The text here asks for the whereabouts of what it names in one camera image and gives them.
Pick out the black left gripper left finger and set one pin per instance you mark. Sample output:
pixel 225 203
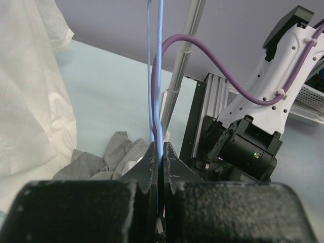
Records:
pixel 122 210

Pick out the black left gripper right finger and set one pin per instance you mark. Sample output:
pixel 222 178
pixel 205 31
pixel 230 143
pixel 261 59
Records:
pixel 204 211

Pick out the grey t shirt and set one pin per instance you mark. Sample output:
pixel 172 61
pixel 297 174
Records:
pixel 120 156

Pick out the white t shirt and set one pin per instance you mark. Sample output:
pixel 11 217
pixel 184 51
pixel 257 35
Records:
pixel 38 127

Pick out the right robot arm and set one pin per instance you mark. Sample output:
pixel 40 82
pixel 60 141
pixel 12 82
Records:
pixel 242 141

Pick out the grey clothes rack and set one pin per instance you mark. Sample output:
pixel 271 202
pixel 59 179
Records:
pixel 170 95

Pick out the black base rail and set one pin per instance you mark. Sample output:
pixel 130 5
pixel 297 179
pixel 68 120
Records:
pixel 202 121

